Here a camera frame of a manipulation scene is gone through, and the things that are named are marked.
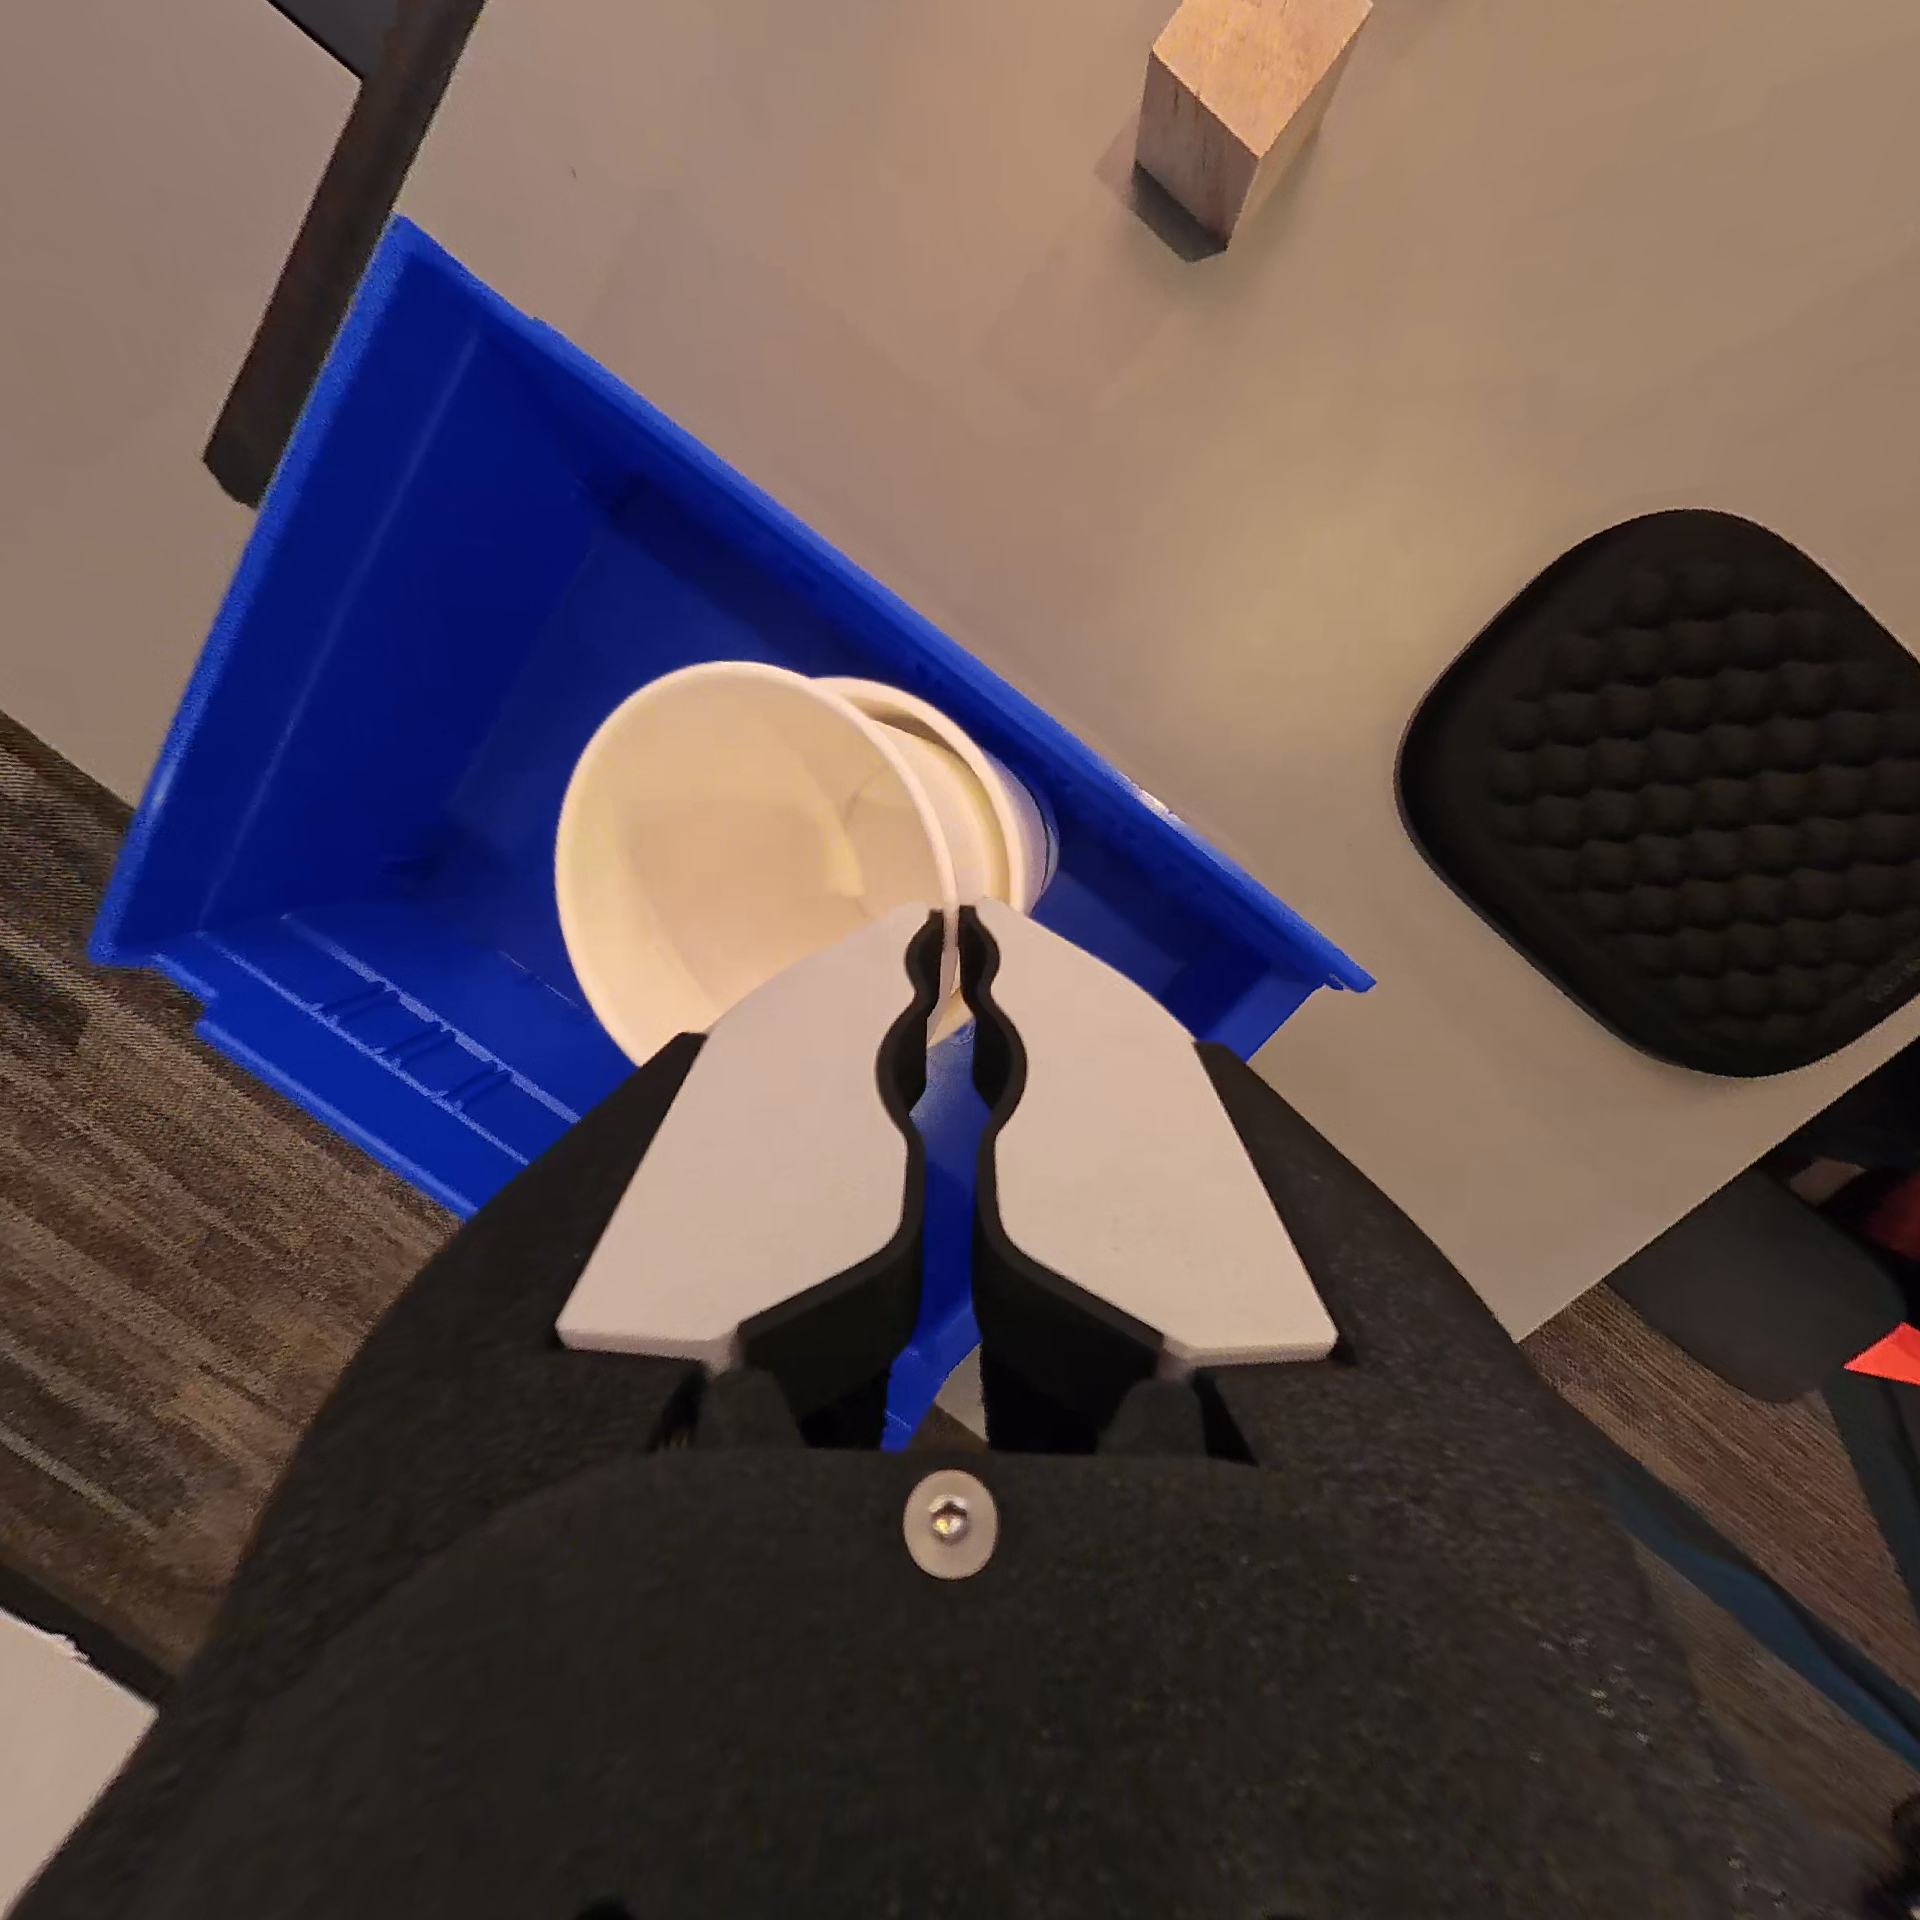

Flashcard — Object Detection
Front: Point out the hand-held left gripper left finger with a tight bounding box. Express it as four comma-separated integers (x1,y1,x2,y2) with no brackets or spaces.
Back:
554,901,950,1368

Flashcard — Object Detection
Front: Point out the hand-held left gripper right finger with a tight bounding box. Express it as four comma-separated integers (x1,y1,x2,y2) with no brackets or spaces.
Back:
957,895,1338,1368

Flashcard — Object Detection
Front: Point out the white paper cup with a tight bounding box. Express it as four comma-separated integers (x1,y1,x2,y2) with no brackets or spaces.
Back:
815,679,1065,916
554,661,968,1069

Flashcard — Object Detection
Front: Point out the blue plastic bin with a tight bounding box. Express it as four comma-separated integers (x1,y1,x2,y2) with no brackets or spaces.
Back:
87,215,1376,1453

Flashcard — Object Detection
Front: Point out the wooden cube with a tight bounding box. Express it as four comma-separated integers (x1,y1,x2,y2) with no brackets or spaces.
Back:
1131,0,1374,249

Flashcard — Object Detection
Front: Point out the black office chair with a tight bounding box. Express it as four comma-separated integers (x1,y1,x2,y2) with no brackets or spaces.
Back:
1590,1140,1920,1772

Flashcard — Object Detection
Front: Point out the black wrist rest pad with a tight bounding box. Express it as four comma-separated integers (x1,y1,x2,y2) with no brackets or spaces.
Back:
1393,509,1920,1078

